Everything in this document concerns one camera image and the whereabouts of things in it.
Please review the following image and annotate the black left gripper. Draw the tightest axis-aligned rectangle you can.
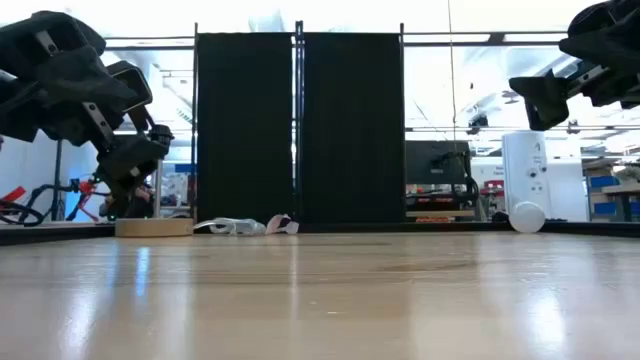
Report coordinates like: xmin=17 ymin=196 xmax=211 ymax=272
xmin=0 ymin=9 xmax=140 ymax=146

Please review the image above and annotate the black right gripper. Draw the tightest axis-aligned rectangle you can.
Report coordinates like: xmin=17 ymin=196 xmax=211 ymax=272
xmin=508 ymin=0 xmax=640 ymax=133

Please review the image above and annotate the table lamp with wooden base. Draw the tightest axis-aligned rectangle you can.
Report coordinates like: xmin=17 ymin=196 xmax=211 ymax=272
xmin=114 ymin=123 xmax=195 ymax=239

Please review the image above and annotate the clear lamp power cord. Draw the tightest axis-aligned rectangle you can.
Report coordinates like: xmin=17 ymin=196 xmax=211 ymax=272
xmin=193 ymin=216 xmax=268 ymax=237

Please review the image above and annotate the white light bulb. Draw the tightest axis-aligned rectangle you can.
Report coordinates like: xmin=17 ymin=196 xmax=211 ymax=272
xmin=508 ymin=200 xmax=547 ymax=235

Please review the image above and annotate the red and black background robot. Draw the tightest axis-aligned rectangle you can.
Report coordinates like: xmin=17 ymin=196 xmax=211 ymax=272
xmin=0 ymin=177 xmax=109 ymax=227

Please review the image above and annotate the white appliance with knobs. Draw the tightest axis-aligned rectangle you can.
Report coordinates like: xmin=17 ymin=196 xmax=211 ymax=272
xmin=501 ymin=130 xmax=552 ymax=222

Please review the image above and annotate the blue storage bin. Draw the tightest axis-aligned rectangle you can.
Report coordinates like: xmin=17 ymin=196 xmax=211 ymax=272
xmin=589 ymin=174 xmax=622 ymax=190
xmin=592 ymin=201 xmax=640 ymax=217

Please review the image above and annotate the black fabric divider panel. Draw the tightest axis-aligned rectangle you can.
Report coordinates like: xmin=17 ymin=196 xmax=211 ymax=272
xmin=298 ymin=20 xmax=406 ymax=224
xmin=193 ymin=22 xmax=297 ymax=224

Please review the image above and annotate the wooden side table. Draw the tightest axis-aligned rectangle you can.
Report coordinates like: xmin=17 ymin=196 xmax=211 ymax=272
xmin=601 ymin=182 xmax=640 ymax=223

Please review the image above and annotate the black computer monitor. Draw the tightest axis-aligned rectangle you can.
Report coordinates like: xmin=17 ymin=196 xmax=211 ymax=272
xmin=405 ymin=140 xmax=472 ymax=187

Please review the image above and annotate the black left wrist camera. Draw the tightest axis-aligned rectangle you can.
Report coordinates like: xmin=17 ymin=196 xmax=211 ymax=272
xmin=107 ymin=59 xmax=154 ymax=114

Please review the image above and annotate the black metal rack frame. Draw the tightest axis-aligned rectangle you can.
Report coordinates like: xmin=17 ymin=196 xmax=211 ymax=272
xmin=51 ymin=139 xmax=65 ymax=222

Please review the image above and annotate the black ceiling-mounted camera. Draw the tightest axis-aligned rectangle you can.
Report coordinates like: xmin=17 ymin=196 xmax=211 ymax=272
xmin=466 ymin=114 xmax=490 ymax=136

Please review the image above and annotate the thin hanging cable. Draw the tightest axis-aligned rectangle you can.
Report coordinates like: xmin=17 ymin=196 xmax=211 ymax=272
xmin=446 ymin=0 xmax=459 ymax=143

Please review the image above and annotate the black aluminium table frame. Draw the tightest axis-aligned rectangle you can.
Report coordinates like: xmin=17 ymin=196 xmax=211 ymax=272
xmin=0 ymin=221 xmax=640 ymax=247

